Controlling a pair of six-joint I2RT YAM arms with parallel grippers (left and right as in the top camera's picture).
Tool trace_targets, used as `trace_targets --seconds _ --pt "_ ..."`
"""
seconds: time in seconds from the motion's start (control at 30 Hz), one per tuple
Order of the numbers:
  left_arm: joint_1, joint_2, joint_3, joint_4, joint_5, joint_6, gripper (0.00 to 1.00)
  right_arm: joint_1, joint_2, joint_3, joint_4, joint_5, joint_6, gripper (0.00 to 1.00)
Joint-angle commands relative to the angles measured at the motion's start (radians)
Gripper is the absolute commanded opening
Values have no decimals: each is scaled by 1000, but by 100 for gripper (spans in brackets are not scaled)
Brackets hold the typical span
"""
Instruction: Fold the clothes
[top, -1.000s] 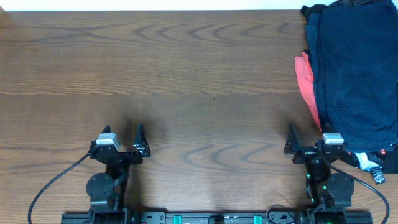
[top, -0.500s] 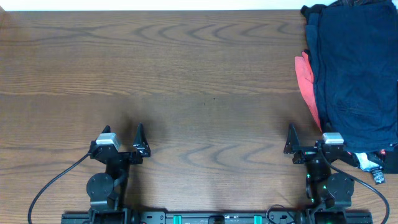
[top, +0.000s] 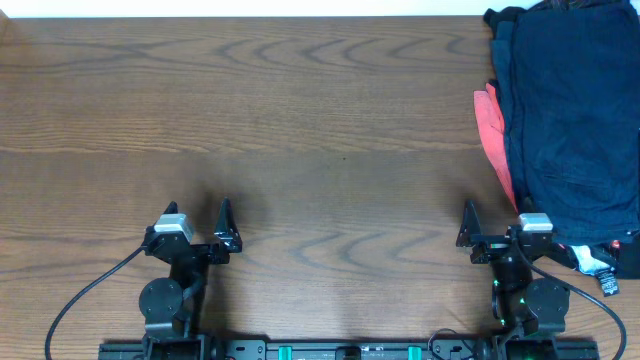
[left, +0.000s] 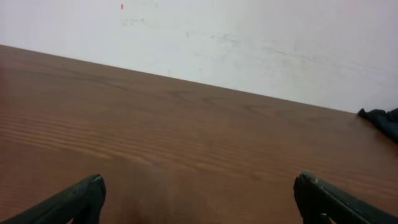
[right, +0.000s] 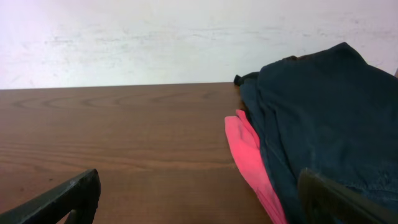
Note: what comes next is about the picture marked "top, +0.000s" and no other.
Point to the orange red garment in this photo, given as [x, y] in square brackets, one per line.
[491, 128]

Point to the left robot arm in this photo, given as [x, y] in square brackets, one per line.
[171, 305]

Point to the black garment with labels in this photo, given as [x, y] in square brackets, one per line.
[600, 260]

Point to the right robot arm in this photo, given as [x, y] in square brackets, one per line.
[532, 310]

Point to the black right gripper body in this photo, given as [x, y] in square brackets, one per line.
[491, 249]

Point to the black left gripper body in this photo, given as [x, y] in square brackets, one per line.
[211, 257]

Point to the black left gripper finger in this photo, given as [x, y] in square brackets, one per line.
[172, 208]
[225, 228]

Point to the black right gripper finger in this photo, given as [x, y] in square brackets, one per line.
[527, 205]
[470, 225]

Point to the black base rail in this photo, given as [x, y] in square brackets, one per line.
[439, 348]

